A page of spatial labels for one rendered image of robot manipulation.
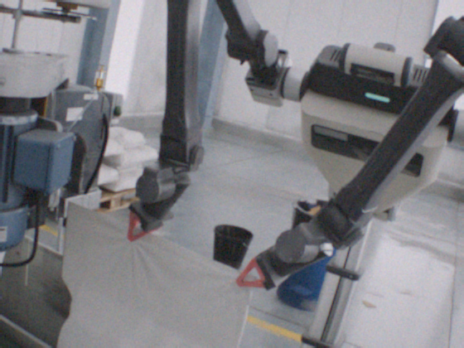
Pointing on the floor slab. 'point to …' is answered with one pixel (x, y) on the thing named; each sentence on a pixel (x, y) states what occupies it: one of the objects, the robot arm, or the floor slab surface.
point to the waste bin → (306, 278)
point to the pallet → (109, 200)
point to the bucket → (231, 244)
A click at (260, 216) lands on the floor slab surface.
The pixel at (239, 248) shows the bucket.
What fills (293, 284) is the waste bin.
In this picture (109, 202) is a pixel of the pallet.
